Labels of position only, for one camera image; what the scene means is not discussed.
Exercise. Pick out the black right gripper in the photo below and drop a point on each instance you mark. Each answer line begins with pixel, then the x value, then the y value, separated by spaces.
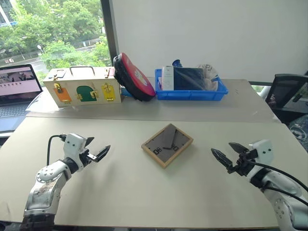
pixel 244 163

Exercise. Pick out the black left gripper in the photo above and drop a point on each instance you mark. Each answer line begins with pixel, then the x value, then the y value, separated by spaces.
pixel 85 158

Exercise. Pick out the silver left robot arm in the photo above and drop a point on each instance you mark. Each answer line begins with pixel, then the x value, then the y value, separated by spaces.
pixel 45 187

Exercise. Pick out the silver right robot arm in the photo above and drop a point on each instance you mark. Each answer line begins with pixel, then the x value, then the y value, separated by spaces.
pixel 284 214

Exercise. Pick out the wooden lock box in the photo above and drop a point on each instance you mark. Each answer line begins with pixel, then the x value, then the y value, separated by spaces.
pixel 81 93

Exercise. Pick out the small blue object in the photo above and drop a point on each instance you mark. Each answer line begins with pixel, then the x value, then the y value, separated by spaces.
pixel 125 92

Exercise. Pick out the square wooden framed clock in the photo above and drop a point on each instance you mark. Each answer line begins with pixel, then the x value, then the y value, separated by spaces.
pixel 167 145

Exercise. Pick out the blue plastic bin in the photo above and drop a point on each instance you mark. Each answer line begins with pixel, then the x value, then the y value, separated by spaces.
pixel 192 94

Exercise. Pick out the dark patterned cushion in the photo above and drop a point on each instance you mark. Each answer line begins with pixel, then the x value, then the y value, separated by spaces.
pixel 300 130

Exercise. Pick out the red and black round bag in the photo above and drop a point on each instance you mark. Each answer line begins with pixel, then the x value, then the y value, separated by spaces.
pixel 137 77

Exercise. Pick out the white plastic bag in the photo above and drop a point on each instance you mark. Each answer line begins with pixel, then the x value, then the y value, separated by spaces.
pixel 211 74

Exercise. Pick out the black office chair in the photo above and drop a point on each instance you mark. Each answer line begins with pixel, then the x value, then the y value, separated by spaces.
pixel 286 89

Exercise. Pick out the dark navy pouch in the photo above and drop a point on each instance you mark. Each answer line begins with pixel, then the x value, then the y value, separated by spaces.
pixel 188 78

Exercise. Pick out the grey laptop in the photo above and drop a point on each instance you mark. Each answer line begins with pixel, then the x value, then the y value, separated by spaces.
pixel 16 96

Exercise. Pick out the white and pink flat box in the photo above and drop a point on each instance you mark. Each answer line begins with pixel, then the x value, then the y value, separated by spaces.
pixel 167 78

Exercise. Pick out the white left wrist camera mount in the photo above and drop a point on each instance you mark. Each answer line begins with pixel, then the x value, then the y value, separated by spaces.
pixel 73 144

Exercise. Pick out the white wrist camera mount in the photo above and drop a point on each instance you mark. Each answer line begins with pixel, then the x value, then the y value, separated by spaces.
pixel 73 144
pixel 263 150

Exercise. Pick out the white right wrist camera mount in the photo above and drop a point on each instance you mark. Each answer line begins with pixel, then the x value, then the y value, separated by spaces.
pixel 263 150

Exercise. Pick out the dark window post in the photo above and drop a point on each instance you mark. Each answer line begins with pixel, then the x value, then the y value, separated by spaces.
pixel 109 31

